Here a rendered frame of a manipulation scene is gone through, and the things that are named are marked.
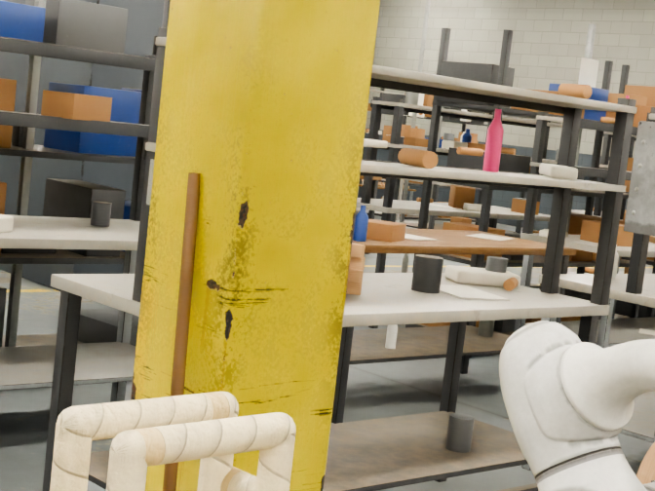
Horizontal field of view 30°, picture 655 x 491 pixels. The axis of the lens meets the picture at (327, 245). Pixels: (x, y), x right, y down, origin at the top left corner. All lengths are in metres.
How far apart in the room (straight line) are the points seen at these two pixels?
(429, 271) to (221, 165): 2.42
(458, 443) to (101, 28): 2.97
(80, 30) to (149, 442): 5.38
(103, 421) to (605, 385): 0.54
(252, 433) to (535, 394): 0.38
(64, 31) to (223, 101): 4.21
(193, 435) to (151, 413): 0.08
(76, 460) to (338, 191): 1.20
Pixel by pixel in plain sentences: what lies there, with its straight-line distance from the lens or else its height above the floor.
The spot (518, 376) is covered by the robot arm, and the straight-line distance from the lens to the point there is 1.38.
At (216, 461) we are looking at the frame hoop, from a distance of 1.20.
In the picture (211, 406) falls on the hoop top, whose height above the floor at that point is 1.20.
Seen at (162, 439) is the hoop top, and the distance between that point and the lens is 1.04.
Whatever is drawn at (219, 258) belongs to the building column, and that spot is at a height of 1.23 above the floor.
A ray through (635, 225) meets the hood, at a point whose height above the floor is 1.40.
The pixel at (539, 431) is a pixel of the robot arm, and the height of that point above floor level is 1.17.
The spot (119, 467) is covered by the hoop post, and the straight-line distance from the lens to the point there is 1.03.
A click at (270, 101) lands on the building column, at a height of 1.50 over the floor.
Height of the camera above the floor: 1.48
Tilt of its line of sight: 6 degrees down
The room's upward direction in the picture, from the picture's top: 7 degrees clockwise
